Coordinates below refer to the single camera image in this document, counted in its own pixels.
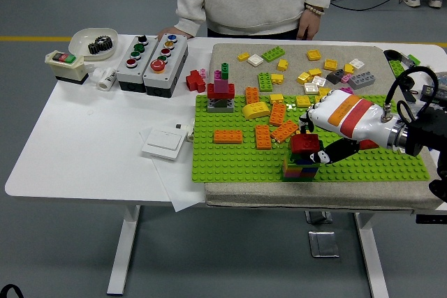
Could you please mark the person's right hand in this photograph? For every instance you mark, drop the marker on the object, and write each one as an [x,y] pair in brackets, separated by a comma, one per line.
[174,31]

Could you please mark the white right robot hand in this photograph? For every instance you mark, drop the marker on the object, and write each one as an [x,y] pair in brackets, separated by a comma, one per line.
[349,113]

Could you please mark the person's left hand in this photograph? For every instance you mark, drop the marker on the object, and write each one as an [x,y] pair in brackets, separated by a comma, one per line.
[309,26]

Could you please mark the grey long brick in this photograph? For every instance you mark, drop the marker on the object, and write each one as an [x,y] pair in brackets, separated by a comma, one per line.
[361,80]

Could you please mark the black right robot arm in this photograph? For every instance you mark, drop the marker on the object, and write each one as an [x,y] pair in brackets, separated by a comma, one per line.
[422,134]

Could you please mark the pink square brick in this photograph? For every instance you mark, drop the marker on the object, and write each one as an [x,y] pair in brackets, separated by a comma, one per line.
[346,90]

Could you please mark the yellow square brick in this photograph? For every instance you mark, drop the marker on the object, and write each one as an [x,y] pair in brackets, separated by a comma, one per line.
[276,98]
[303,101]
[304,77]
[314,73]
[313,54]
[318,99]
[323,91]
[330,64]

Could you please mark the small pink brick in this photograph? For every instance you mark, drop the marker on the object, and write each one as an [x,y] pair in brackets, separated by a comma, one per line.
[203,73]
[346,78]

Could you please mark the dark grey sloped brick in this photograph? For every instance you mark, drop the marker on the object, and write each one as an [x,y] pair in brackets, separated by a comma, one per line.
[334,76]

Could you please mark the small yellow brick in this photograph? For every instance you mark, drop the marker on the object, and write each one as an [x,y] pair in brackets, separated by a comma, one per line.
[243,56]
[277,79]
[349,68]
[283,65]

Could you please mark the white square brick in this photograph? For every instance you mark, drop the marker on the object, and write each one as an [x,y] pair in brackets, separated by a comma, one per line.
[256,59]
[310,88]
[318,81]
[356,63]

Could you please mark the lime long brick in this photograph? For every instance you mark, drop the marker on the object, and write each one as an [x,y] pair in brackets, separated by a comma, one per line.
[273,53]
[265,81]

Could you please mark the red brick cluster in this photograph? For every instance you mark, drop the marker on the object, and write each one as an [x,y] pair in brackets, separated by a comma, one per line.
[193,81]

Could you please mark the orange long brick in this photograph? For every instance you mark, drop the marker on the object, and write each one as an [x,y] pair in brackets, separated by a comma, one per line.
[277,114]
[227,136]
[284,130]
[251,95]
[263,137]

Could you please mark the red pink green brick tower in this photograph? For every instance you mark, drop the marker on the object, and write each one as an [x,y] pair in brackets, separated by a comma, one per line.
[220,90]

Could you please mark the multicolour brick stack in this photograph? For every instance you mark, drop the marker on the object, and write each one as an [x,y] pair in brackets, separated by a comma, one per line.
[300,172]

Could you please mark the large yellow curved brick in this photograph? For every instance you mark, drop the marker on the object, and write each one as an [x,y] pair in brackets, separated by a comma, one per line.
[256,110]

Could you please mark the green studded baseplate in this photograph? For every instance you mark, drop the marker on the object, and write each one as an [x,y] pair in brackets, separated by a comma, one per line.
[244,162]

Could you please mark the grey emergency-stop button box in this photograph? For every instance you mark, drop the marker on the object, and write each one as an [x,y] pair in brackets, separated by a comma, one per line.
[176,57]

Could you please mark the grey four-button control box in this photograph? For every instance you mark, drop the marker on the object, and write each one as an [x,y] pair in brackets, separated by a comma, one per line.
[148,50]

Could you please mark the black metal gear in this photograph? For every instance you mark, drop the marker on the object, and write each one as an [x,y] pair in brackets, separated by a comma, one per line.
[96,47]
[105,42]

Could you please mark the silver metal clip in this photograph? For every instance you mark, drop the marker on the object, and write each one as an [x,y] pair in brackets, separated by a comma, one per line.
[406,60]

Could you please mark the white pipe fitting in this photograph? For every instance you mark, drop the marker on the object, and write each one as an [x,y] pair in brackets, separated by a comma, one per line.
[106,80]

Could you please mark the small green part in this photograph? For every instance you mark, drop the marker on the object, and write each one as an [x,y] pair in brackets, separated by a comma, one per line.
[413,58]

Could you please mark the black electronic module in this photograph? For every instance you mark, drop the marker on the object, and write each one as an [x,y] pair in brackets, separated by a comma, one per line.
[434,94]

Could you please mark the white shallow dish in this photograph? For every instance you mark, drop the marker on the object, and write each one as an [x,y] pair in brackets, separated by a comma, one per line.
[78,38]

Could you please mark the plastic bag with parts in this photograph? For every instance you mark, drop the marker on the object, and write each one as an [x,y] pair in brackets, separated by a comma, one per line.
[441,76]

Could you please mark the grey metal floor box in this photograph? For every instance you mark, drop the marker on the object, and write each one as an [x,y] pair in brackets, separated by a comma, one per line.
[317,216]

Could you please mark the metal floor socket plate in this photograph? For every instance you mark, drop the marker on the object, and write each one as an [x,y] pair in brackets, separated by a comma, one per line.
[324,244]

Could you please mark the black desk control panel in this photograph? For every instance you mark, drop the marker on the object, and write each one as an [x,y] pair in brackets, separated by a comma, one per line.
[431,219]

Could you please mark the white table leg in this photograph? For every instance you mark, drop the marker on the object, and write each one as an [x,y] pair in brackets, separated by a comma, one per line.
[372,259]
[124,242]

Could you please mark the white paper sheet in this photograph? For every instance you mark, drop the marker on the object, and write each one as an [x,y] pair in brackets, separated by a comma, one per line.
[174,190]

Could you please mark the white wall switch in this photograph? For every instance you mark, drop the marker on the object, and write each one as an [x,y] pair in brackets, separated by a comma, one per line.
[162,144]

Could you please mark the beige red-green switch box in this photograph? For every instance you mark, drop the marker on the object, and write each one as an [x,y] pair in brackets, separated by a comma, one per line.
[66,67]

